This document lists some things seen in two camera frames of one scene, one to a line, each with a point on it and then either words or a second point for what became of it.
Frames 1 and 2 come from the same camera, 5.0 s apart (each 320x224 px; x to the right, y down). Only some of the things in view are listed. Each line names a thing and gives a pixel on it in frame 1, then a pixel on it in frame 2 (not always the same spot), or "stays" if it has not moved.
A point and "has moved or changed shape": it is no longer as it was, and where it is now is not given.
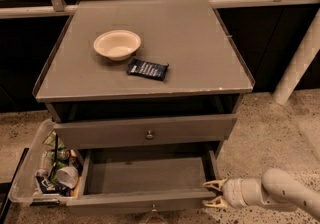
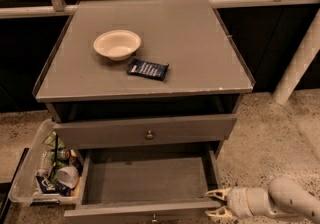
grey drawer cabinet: (143, 78) stays
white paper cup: (67, 176) stays
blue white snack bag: (48, 186) stays
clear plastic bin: (49, 174) stays
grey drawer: (145, 179) has moved or changed shape
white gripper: (232, 192) -> (240, 202)
